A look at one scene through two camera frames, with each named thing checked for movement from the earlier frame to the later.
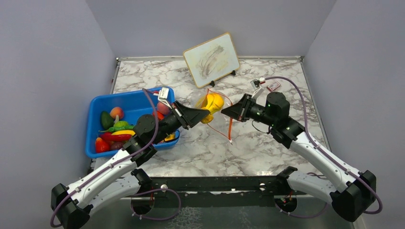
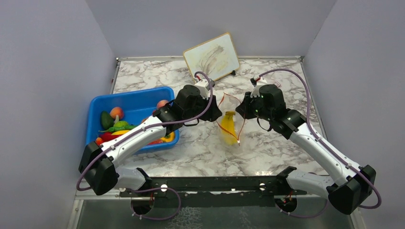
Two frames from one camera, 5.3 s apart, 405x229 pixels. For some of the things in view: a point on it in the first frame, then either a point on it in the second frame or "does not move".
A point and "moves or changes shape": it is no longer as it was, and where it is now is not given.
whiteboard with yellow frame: [211, 60] does not move
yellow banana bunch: [214, 102] moves or changes shape
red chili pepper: [109, 137] does not move
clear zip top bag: [214, 102] moves or changes shape
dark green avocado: [107, 120] does not move
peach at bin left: [117, 110] does not move
